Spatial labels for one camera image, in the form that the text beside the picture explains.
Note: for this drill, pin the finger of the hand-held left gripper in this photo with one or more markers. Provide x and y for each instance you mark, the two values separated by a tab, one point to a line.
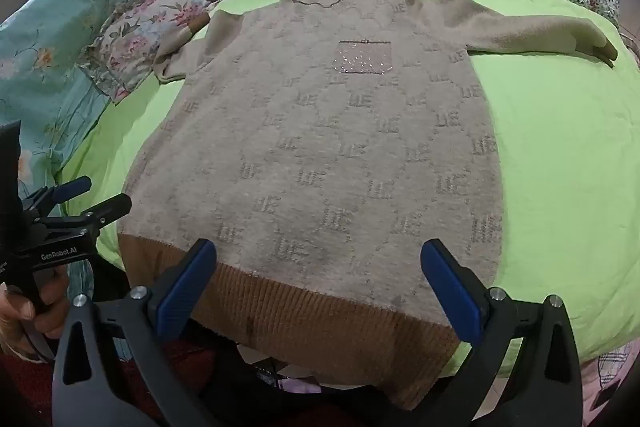
107	209
70	191

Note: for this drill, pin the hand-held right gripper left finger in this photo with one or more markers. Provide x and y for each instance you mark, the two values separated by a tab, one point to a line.
185	289

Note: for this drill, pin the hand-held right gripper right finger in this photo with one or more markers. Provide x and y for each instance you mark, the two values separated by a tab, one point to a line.
450	292

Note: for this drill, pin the beige knit sweater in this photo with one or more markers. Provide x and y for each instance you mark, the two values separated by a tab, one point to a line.
325	147

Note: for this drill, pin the person's left hand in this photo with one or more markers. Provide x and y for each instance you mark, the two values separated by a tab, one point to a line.
52	302

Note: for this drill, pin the red cloth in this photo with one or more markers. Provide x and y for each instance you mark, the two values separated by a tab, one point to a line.
25	387

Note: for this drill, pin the light green bed sheet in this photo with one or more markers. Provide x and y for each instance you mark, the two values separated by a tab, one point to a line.
550	187

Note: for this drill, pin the teal floral quilt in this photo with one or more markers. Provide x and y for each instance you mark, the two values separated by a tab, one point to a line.
60	32

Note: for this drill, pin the pink floral pillow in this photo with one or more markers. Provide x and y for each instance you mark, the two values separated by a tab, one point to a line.
135	37

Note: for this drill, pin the plaid cloth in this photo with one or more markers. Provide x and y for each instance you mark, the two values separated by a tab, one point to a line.
612	369

